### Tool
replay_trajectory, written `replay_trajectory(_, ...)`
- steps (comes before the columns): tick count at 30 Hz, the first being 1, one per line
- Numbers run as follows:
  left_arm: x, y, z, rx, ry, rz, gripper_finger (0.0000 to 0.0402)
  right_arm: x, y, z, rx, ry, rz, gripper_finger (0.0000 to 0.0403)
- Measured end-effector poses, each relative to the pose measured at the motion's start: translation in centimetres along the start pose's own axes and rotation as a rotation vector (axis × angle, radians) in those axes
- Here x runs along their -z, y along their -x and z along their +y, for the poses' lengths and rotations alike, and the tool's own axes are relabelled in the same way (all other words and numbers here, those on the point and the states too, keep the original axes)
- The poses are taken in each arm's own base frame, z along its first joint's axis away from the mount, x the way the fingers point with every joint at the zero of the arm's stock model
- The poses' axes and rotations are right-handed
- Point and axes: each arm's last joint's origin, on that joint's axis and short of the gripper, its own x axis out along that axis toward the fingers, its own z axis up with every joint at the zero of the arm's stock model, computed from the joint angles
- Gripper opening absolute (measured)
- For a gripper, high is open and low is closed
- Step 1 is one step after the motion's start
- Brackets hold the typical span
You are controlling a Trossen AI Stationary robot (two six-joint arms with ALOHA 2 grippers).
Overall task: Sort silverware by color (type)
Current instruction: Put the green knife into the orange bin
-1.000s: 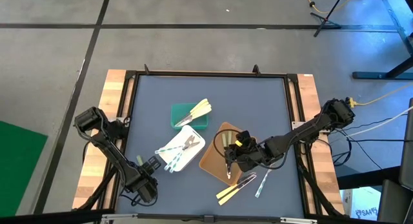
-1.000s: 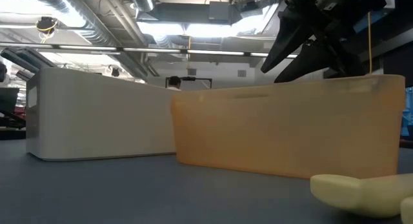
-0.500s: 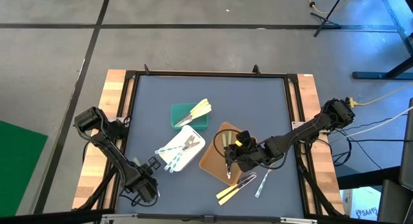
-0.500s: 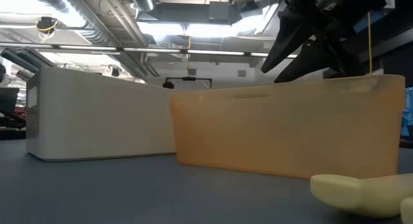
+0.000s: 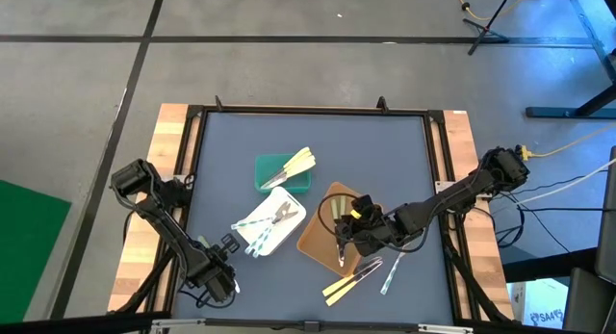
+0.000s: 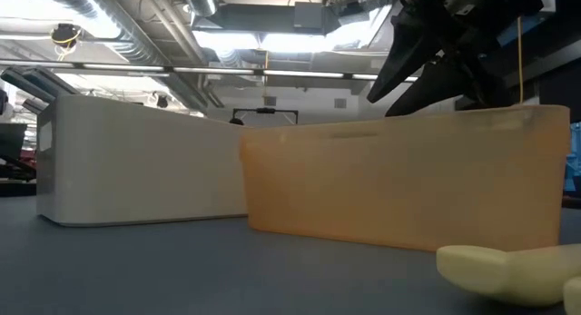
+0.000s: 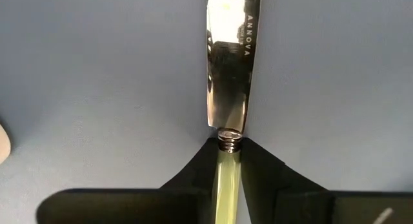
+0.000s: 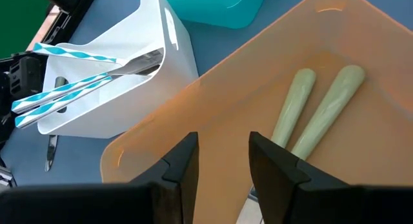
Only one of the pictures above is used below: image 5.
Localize dark grey cabinet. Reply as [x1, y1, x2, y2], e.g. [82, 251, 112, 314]
[561, 145, 616, 334]

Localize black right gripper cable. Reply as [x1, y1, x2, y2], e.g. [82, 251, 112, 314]
[316, 193, 360, 239]

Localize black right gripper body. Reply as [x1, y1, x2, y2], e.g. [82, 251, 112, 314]
[344, 193, 400, 257]

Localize white printed box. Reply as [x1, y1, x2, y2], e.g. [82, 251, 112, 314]
[509, 277, 569, 331]

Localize black floor cables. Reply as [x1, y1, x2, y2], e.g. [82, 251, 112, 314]
[478, 172, 616, 268]

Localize black table frame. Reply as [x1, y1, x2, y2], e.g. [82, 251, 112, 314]
[113, 102, 514, 328]

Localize black desk leg frame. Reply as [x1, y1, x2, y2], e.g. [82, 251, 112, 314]
[524, 0, 616, 119]

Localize green plastic bin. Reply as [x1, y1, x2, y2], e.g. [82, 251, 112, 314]
[253, 153, 313, 194]

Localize aluminium crossbar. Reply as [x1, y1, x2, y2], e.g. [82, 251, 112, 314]
[150, 317, 475, 334]

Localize white cable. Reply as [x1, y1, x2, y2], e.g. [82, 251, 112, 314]
[517, 158, 616, 206]

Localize white plastic bin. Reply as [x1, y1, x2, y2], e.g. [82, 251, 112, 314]
[234, 185, 308, 258]

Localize yellow cable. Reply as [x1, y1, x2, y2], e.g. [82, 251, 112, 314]
[449, 0, 536, 22]

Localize yellow extension cord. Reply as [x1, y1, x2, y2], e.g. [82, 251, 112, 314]
[517, 124, 616, 161]

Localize brown wooden tray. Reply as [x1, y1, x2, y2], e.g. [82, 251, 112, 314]
[295, 181, 386, 272]

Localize green floor mat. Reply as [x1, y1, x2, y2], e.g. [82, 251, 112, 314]
[0, 179, 72, 324]

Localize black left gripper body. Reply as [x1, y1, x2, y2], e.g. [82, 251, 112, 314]
[190, 232, 241, 304]

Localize black tripod stand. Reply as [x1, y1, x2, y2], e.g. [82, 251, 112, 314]
[462, 0, 514, 56]

